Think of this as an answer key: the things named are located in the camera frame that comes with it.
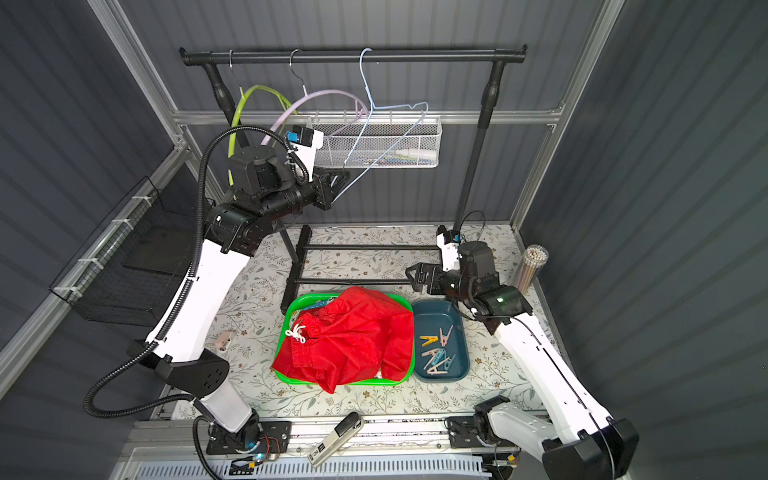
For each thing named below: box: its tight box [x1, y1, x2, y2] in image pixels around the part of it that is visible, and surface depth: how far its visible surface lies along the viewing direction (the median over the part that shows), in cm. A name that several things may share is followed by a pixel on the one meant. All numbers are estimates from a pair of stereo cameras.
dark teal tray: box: [413, 298, 471, 383], surface depth 88 cm
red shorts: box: [272, 286, 415, 394], surface depth 72 cm
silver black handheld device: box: [308, 411, 365, 467], surface depth 72 cm
